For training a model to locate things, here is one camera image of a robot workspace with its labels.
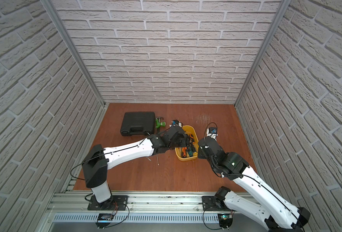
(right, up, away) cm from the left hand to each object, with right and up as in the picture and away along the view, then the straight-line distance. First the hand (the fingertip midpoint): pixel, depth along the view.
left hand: (190, 138), depth 80 cm
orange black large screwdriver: (-3, -11, +10) cm, 15 cm away
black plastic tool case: (-36, +7, +24) cm, 44 cm away
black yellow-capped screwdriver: (-20, -15, +10) cm, 27 cm away
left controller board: (-44, -39, -10) cm, 60 cm away
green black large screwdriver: (+1, -10, +10) cm, 14 cm away
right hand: (+7, -2, -8) cm, 11 cm away
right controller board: (+17, -39, -10) cm, 44 cm away
